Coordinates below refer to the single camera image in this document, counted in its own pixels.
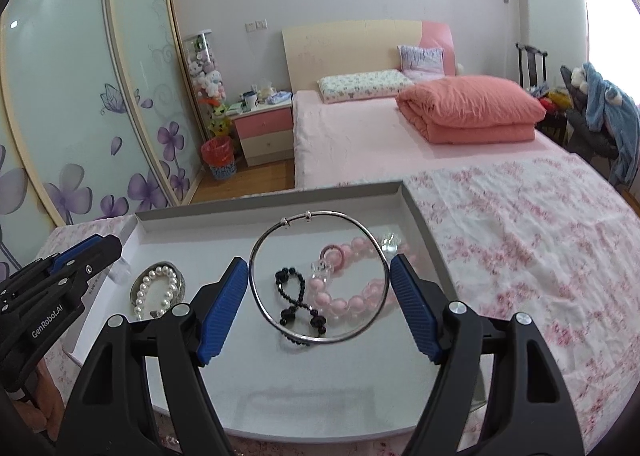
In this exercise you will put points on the grey cardboard tray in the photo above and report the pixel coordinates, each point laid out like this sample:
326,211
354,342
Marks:
300,376

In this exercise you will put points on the plush toy display tube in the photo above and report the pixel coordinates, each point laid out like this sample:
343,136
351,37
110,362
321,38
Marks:
207,70

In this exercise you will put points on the small clear crystal charm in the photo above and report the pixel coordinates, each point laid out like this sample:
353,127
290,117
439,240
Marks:
391,242
322,270

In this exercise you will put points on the floral sliding door wardrobe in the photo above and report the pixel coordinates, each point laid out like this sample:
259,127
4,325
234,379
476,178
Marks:
75,110

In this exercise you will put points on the bed with pink sheet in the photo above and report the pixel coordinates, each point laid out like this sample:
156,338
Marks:
350,140

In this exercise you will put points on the white wall switch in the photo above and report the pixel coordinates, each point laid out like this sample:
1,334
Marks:
256,25

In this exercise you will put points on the person's left hand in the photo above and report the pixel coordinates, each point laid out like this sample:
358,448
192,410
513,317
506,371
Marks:
45,401

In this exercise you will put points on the red waste basket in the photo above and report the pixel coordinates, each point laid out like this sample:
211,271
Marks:
218,158

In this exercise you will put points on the folded salmon quilt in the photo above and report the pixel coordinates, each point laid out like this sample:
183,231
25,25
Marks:
470,108

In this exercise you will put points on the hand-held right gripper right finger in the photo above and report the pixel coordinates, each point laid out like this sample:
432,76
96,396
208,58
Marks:
415,306

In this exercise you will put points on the blue cloth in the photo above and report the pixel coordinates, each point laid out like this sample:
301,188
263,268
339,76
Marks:
279,97

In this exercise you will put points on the pink and cream bedside table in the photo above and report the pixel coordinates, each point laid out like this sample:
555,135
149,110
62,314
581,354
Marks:
265,133

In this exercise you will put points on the thin silver bangle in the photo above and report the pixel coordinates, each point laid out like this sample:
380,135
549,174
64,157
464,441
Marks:
257,296

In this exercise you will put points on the dark wooden chair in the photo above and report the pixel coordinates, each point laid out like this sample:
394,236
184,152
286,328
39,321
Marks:
530,63

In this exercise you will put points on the cream and pink headboard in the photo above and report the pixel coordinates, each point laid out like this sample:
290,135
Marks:
340,48

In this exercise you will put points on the pink floral bedsheet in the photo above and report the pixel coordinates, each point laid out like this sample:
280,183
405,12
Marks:
525,261

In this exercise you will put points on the floral print pillow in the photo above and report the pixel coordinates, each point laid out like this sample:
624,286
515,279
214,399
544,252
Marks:
360,84

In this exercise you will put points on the blue plush garment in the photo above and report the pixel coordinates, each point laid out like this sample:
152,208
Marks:
607,105

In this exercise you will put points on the white mug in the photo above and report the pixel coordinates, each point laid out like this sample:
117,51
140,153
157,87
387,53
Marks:
250,100

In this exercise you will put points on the pile of colourful toys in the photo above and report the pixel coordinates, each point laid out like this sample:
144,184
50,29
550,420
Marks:
550,99

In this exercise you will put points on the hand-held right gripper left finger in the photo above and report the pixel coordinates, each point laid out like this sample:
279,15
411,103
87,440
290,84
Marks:
220,306

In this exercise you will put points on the silver cuff bangle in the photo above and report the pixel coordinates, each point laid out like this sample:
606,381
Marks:
183,286

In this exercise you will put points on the white plush toy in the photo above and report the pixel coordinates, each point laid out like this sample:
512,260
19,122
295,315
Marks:
578,76

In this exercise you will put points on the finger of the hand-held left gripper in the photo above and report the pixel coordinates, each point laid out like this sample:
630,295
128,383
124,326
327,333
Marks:
77,248
95,261

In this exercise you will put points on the small purple pillow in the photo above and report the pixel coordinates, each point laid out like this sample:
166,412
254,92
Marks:
422,60

